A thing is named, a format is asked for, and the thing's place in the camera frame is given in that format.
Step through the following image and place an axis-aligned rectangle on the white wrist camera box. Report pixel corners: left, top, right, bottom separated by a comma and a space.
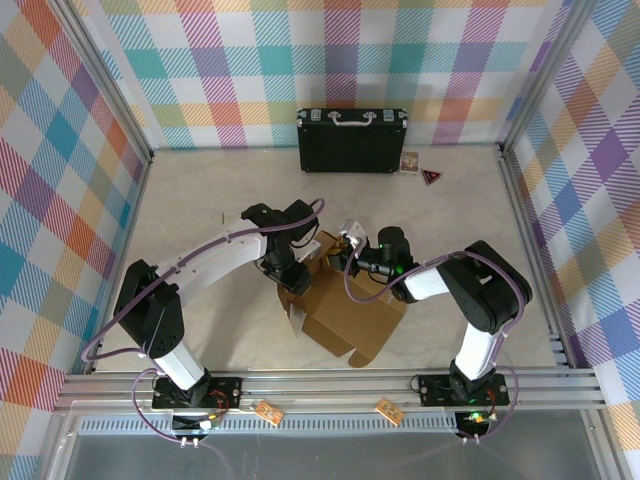
293, 240, 322, 263
338, 217, 370, 250

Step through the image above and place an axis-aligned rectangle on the left black connector board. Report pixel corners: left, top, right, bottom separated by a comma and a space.
172, 412, 224, 434

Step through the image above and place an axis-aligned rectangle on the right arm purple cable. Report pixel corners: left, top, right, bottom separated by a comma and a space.
343, 247, 529, 446

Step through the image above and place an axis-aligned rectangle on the orange printed tag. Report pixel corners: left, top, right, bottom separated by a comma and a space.
374, 397, 405, 425
254, 401, 285, 426

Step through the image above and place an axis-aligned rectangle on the black briefcase with white handle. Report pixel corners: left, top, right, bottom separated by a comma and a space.
295, 107, 409, 175

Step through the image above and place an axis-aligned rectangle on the left aluminium frame post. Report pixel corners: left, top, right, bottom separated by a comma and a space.
47, 0, 154, 164

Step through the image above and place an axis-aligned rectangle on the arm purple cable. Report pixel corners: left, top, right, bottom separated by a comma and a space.
82, 197, 329, 449
343, 247, 529, 446

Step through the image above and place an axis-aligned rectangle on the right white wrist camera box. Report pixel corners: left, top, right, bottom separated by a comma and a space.
338, 217, 370, 250

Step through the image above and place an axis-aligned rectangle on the right black connector board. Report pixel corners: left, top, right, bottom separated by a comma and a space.
455, 409, 494, 436

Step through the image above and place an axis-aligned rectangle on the black connector board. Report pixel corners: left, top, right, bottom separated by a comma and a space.
172, 412, 224, 434
455, 409, 494, 436

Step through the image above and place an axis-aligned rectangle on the slotted grey cable duct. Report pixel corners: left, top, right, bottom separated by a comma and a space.
77, 417, 461, 435

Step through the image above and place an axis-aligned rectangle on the brown cardboard box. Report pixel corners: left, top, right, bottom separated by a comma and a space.
277, 229, 407, 369

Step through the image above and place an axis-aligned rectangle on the right aluminium side rail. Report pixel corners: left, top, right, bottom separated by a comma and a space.
497, 144, 576, 369

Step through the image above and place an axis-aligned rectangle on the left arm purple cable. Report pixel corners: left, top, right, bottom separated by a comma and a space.
82, 197, 329, 449

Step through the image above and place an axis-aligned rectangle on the aluminium frame post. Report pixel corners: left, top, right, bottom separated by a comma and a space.
499, 0, 599, 156
47, 0, 154, 164

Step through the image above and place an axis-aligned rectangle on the right aluminium frame post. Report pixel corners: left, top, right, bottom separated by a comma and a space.
499, 0, 599, 156

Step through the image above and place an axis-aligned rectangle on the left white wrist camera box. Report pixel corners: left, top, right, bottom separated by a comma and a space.
293, 240, 322, 263

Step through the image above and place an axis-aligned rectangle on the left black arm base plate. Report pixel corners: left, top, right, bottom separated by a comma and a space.
151, 375, 245, 412

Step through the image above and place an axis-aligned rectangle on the aluminium frame rail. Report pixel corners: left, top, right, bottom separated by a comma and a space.
52, 367, 609, 416

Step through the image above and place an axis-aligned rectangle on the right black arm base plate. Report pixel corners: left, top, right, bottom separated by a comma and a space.
417, 372, 511, 407

